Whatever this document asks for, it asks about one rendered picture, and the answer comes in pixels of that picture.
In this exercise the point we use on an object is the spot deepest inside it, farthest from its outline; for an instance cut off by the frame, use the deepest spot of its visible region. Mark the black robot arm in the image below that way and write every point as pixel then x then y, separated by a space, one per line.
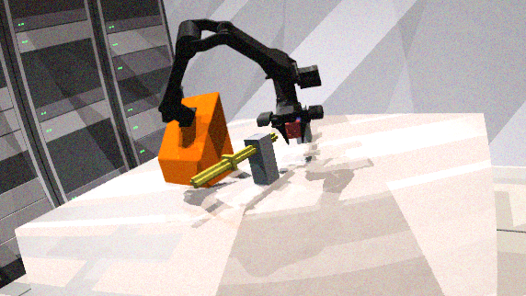
pixel 275 63

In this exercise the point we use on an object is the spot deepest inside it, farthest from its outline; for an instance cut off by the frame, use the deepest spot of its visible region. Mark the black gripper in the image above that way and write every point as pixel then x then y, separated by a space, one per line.
pixel 314 112

